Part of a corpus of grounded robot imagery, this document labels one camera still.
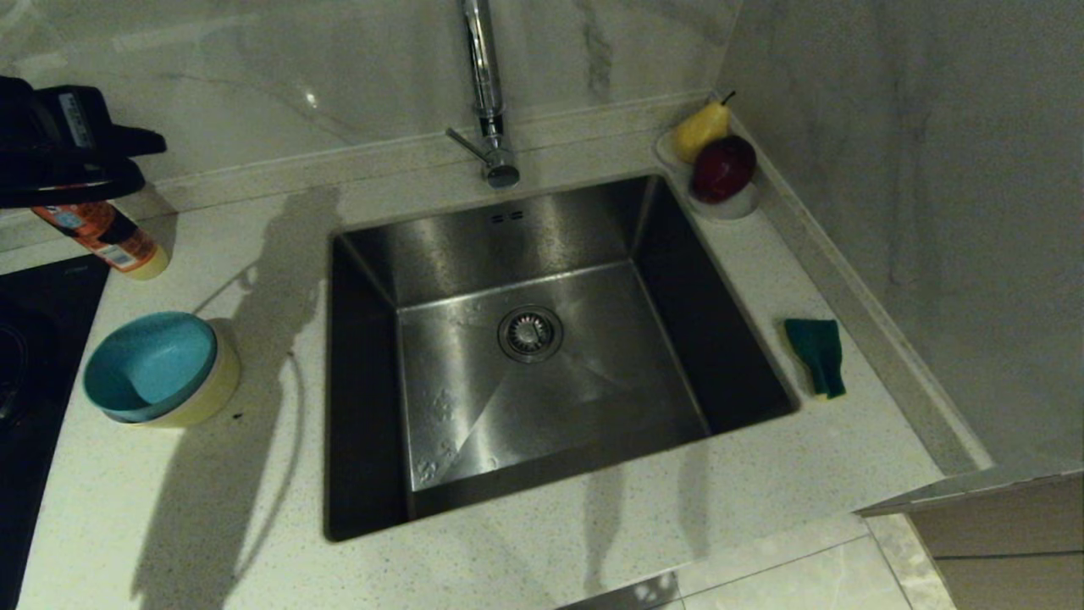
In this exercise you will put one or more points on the blue plastic bowl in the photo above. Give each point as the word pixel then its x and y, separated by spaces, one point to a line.
pixel 152 364

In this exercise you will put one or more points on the yellow pear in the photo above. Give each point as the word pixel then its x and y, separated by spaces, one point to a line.
pixel 700 132

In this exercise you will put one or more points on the small white dish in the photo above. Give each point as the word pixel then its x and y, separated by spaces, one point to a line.
pixel 735 209

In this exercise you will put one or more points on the green and yellow sponge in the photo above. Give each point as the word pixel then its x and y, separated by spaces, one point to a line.
pixel 817 347

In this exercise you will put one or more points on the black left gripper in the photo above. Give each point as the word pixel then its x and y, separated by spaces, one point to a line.
pixel 42 127

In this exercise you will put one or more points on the orange label detergent bottle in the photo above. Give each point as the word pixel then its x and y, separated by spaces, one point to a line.
pixel 110 237

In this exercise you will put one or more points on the chrome kitchen faucet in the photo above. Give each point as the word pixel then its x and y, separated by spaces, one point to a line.
pixel 484 76

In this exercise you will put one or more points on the stainless steel sink basin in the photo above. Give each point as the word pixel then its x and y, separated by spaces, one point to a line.
pixel 593 381

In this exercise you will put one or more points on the black induction cooktop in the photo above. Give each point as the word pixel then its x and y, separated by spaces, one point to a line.
pixel 34 381

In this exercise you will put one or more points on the metal sink drain strainer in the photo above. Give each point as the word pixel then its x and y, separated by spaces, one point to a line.
pixel 531 333

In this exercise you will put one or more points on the dark red apple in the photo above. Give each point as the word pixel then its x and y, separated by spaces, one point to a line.
pixel 724 168

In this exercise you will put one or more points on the yellow plastic bowl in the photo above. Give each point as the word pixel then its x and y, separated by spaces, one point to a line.
pixel 212 394

